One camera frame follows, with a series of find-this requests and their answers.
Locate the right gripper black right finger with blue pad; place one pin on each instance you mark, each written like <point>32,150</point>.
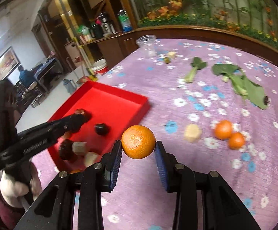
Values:
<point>181,180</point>

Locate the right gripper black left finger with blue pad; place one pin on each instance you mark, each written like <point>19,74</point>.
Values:
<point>97,178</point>

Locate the beige cut fruit chunk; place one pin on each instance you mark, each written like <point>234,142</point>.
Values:
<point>192,133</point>

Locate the orange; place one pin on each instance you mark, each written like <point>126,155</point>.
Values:
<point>236,141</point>
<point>138,142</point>
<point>223,130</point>

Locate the dark red date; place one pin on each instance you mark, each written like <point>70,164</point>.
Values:
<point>86,115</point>

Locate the white gloved left hand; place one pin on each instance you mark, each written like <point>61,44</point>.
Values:
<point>13,191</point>

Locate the dark red fruit tray front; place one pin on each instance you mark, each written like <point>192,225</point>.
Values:
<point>65,150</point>

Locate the dark plum in tray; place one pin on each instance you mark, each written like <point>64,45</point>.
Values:
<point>101,129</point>

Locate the red shallow tray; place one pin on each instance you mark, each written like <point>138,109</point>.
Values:
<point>117,108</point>

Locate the seated person in blue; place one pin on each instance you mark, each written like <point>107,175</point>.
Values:
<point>26,77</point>

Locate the dark dining table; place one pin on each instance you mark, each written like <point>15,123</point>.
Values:
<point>47,72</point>

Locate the grey kettle on floor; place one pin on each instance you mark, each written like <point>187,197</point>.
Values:
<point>70,86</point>

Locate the white red bucket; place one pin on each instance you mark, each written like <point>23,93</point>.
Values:
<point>100,67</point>

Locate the large bok choy leaves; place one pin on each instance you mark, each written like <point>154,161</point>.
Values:
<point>241,84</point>

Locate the small bok choy stalk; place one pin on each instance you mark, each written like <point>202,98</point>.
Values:
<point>197,64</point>

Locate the dark plum on leaf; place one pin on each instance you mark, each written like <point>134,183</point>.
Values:
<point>266,100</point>

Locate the small green fruit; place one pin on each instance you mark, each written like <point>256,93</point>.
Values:
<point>167,60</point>

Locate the small beige fruit piece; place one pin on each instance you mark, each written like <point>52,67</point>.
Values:
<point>171,54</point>

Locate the clear plastic cup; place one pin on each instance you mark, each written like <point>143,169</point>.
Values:
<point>146,45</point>

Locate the steel thermos jug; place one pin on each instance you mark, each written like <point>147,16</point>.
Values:
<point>106,24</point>

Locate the wooden sideboard cabinet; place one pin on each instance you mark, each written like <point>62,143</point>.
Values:
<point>74,29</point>

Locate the water bottle green label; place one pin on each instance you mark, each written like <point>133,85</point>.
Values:
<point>125,21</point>

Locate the framed wall painting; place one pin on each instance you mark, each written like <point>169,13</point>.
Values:
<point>8,63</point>

